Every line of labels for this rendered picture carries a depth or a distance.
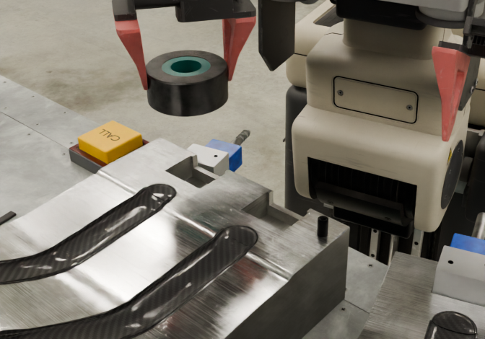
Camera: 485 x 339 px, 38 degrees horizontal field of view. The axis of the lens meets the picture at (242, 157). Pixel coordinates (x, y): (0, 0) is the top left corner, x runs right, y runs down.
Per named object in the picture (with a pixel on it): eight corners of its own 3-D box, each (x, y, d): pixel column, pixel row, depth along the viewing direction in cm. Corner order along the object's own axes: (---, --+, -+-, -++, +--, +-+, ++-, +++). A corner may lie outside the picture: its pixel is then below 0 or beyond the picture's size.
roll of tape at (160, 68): (151, 121, 65) (149, 88, 63) (143, 85, 72) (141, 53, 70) (235, 112, 67) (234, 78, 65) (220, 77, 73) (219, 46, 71)
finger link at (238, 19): (258, 90, 66) (257, -6, 62) (183, 99, 65) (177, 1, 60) (242, 63, 72) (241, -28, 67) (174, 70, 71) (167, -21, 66)
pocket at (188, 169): (196, 181, 78) (195, 153, 76) (232, 198, 75) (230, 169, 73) (167, 199, 75) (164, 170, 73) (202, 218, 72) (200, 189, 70)
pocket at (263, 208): (271, 218, 72) (271, 189, 70) (312, 239, 69) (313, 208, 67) (242, 239, 69) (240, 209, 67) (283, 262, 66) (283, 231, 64)
